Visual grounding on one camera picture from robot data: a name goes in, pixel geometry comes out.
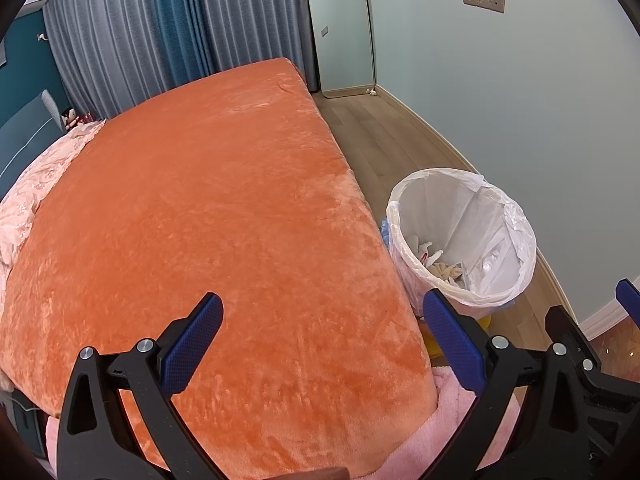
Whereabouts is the white lined trash bin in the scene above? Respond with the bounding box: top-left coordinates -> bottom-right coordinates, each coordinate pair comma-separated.
386,167 -> 538,311

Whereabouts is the standing floor mirror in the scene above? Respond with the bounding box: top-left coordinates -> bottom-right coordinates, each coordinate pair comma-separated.
304,0 -> 377,98

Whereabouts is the grey and blue curtain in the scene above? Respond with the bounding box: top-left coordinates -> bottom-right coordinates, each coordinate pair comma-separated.
42,0 -> 321,121

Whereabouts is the orange plush blanket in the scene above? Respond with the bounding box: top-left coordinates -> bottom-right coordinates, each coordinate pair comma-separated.
0,57 -> 441,476

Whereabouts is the yellow trash bin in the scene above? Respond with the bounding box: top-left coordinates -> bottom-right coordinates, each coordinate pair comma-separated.
425,310 -> 493,357

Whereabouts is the pale pink quilt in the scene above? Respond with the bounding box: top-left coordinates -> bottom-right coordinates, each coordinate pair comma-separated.
0,120 -> 107,266

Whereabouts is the pink fleece clothing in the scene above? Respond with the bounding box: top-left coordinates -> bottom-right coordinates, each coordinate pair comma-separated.
45,365 -> 521,480

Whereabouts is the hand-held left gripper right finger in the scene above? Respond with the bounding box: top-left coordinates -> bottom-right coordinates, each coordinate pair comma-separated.
422,289 -> 596,480

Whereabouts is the blue-grey upholstered headboard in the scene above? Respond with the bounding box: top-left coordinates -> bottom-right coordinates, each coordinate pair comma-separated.
0,89 -> 66,201

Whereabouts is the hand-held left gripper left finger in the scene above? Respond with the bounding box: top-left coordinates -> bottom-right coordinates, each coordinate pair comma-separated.
56,292 -> 224,480

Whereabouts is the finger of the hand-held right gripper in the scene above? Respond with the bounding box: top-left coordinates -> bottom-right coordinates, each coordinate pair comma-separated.
544,305 -> 603,376
615,278 -> 640,328

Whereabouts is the beige cloth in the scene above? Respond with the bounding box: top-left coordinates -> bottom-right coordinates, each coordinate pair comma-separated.
425,260 -> 466,288

